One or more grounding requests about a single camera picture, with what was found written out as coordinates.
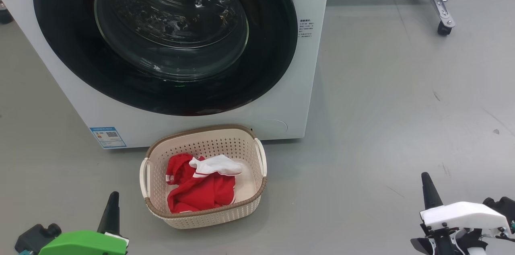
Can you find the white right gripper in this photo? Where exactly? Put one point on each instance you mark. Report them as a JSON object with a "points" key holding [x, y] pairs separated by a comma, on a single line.
{"points": [[466, 214]]}

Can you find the dark round glass washer door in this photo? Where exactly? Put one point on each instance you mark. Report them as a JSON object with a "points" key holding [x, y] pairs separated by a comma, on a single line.
{"points": [[265, 46]]}

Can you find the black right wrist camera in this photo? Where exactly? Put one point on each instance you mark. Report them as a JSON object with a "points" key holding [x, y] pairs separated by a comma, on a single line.
{"points": [[503, 205]]}

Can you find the red and white garment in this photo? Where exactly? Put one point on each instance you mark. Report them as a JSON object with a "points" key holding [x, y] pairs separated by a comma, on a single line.
{"points": [[201, 194]]}

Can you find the cream perforated laundry basket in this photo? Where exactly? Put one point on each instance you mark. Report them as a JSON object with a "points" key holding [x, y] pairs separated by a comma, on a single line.
{"points": [[209, 216]]}

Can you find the white front-load washing machine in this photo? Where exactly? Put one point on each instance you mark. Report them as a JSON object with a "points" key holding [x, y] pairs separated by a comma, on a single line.
{"points": [[60, 98]]}

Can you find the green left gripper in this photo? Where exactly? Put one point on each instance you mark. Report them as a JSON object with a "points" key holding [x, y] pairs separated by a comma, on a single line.
{"points": [[80, 243]]}

